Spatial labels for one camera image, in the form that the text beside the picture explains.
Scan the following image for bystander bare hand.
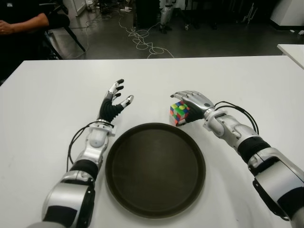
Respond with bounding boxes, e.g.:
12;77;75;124
0;19;14;36

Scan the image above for dark brown round plate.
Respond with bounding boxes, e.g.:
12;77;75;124
105;122;206;218

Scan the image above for black chair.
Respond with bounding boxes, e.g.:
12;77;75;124
44;4;86;60

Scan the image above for white humanoid robot legs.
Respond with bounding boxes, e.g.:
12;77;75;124
159;0;175;34

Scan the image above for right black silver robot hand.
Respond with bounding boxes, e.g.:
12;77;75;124
170;90;216;126

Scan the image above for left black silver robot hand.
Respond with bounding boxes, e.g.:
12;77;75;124
98;78;134;124

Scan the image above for white cabinet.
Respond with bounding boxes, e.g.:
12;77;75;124
63;0;92;17

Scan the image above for white side table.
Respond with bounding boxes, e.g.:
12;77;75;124
276;44;304;66

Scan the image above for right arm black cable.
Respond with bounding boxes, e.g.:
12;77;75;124
215;101;259;136

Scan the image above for white tangled floor cable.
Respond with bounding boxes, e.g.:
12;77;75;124
118;18;175;59

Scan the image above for multicoloured Rubik's cube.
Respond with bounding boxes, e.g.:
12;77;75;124
169;100;190;126

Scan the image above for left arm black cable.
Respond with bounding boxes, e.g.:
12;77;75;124
67;121;114;167

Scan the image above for grey folded stand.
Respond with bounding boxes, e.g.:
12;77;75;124
242;1;259;24

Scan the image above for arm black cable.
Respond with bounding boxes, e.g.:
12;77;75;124
67;121;114;167
215;101;259;136

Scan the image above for white machine base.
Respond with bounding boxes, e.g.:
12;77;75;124
270;0;304;31

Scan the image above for black cabinet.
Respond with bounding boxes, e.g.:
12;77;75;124
134;0;162;29

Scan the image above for bystander bare forearm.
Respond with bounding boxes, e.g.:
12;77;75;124
7;12;50;34

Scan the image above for seated person black clothing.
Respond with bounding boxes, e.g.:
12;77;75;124
0;0;52;83

